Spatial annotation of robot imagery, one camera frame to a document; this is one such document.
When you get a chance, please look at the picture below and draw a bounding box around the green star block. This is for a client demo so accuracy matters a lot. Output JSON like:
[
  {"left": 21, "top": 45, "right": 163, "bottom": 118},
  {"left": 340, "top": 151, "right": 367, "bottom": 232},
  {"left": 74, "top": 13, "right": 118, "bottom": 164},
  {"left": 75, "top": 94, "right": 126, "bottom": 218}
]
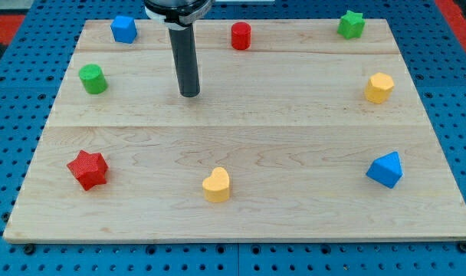
[{"left": 337, "top": 10, "right": 366, "bottom": 39}]

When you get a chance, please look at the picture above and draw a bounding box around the yellow heart block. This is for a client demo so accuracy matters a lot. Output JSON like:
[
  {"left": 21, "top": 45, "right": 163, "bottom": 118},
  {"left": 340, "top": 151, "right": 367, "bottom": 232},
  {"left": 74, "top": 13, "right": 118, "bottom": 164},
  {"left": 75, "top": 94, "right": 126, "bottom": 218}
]
[{"left": 202, "top": 167, "right": 231, "bottom": 203}]

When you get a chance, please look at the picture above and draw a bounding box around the red star block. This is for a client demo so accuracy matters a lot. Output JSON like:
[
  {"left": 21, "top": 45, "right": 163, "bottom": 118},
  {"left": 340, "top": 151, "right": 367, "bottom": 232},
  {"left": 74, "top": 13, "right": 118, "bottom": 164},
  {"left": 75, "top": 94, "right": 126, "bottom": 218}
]
[{"left": 67, "top": 150, "right": 108, "bottom": 191}]

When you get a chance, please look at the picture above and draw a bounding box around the red cylinder block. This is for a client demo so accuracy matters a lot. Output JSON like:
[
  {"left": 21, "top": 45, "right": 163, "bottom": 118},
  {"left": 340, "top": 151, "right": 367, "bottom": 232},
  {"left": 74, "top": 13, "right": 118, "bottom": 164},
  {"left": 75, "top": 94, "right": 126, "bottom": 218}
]
[{"left": 231, "top": 21, "right": 251, "bottom": 50}]

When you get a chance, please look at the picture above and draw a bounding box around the black robot arm flange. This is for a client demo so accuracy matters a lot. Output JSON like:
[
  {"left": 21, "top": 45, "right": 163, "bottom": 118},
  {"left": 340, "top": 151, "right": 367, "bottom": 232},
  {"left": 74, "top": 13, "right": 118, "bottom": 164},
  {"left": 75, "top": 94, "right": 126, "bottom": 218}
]
[{"left": 143, "top": 0, "right": 215, "bottom": 30}]

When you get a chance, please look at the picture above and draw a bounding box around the yellow hexagon block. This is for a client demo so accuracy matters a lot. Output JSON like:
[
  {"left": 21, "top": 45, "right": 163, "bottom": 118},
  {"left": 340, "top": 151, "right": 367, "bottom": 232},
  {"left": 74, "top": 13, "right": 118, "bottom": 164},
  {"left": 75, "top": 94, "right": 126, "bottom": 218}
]
[{"left": 364, "top": 72, "right": 395, "bottom": 104}]

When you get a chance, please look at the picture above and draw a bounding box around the green cylinder block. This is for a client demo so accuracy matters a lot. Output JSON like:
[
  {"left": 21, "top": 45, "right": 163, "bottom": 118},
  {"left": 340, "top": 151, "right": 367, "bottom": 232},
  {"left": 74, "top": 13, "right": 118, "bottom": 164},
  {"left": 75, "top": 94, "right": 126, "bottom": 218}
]
[{"left": 78, "top": 64, "right": 108, "bottom": 94}]

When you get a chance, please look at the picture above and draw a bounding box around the blue triangle block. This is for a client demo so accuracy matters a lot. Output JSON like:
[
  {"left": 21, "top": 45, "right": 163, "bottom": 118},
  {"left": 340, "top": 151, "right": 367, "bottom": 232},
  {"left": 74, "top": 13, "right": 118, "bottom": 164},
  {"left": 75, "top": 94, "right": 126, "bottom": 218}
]
[{"left": 366, "top": 151, "right": 403, "bottom": 189}]

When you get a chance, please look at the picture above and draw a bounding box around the wooden board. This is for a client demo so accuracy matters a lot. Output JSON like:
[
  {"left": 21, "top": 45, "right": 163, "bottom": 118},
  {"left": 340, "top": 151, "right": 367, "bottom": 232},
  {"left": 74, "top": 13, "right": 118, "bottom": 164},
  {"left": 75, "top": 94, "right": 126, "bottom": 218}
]
[{"left": 4, "top": 19, "right": 466, "bottom": 244}]

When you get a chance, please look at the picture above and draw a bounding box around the blue cube block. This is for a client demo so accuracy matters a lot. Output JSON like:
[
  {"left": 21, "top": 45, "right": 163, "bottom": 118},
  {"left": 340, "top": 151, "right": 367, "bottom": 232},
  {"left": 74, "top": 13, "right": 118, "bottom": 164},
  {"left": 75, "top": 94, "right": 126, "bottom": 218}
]
[{"left": 110, "top": 15, "right": 137, "bottom": 44}]

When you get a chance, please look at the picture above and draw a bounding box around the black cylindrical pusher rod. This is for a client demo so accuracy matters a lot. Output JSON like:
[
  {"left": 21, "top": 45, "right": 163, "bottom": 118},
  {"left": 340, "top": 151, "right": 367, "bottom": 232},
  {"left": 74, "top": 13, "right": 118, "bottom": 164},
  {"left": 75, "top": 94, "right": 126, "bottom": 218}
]
[{"left": 169, "top": 25, "right": 200, "bottom": 98}]

